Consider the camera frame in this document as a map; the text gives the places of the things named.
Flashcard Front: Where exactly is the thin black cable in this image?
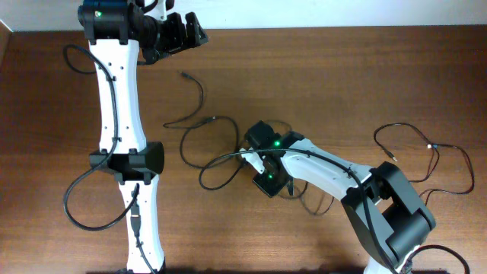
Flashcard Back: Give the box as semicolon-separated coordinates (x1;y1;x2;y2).
372;122;476;206

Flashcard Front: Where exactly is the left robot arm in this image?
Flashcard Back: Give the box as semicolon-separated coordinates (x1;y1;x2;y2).
78;1;208;273

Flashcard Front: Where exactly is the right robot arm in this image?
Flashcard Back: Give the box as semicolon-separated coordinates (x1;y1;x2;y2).
241;121;436;273

